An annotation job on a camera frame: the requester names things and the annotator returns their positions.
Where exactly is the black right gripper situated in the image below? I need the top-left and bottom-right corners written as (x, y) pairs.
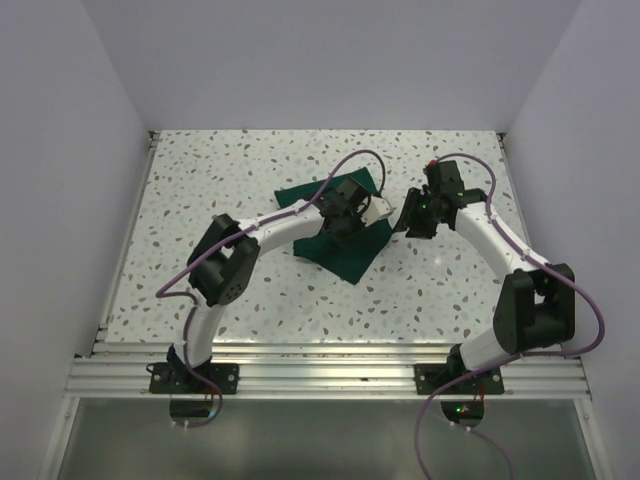
top-left (394, 187), bottom-right (445, 240)

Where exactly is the green surgical cloth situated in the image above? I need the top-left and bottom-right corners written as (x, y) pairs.
top-left (274, 167), bottom-right (392, 285)

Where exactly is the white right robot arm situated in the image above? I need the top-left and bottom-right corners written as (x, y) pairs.
top-left (394, 158), bottom-right (575, 393)

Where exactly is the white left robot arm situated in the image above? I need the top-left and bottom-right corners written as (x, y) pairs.
top-left (172, 177), bottom-right (388, 393)

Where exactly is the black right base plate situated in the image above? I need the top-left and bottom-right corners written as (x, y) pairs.
top-left (413, 363), bottom-right (505, 396)

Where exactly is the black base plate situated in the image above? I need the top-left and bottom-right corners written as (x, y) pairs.
top-left (413, 363), bottom-right (505, 396)
top-left (146, 362), bottom-right (240, 395)

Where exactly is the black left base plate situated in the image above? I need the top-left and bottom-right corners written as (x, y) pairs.
top-left (146, 362), bottom-right (240, 395)

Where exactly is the aluminium rail frame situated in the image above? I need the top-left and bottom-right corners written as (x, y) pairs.
top-left (42, 130), bottom-right (596, 479)

